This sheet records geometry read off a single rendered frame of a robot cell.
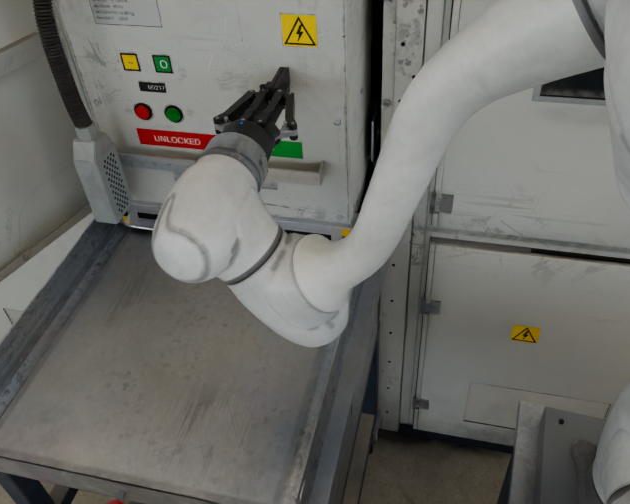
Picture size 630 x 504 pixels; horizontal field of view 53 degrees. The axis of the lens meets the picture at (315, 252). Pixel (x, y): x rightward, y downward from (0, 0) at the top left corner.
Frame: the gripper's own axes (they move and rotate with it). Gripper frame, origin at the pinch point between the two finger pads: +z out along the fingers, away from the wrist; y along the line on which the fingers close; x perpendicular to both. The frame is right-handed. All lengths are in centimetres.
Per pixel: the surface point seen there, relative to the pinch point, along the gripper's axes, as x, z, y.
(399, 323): -73, 17, 20
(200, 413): -38, -37, -6
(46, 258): -65, 15, -76
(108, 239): -38, -1, -41
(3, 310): -91, 15, -101
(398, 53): -1.6, 16.9, 16.7
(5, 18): 5, 8, -53
